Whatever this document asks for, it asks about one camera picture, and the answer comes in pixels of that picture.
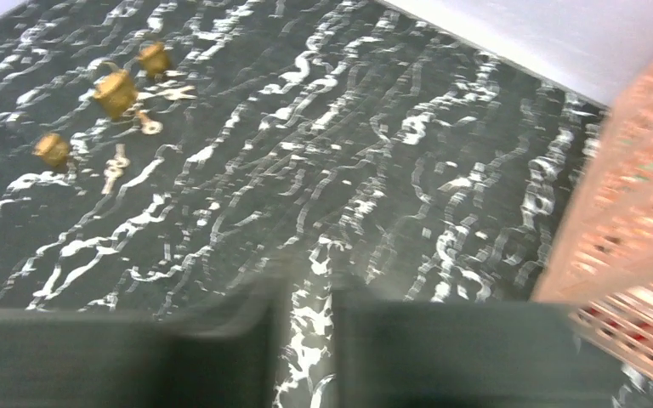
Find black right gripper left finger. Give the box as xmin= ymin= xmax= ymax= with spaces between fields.
xmin=0 ymin=281 xmax=286 ymax=407

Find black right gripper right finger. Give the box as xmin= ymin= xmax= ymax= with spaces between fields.
xmin=332 ymin=285 xmax=622 ymax=407

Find keys of medium padlock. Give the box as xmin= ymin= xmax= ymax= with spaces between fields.
xmin=135 ymin=110 xmax=163 ymax=135

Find medium brass padlock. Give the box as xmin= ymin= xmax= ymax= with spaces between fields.
xmin=94 ymin=60 xmax=139 ymax=121

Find small brass padlock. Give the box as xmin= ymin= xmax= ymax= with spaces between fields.
xmin=32 ymin=133 xmax=71 ymax=167
xmin=138 ymin=42 xmax=172 ymax=78

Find orange plastic organizer basket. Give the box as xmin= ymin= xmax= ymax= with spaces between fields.
xmin=531 ymin=62 xmax=653 ymax=379

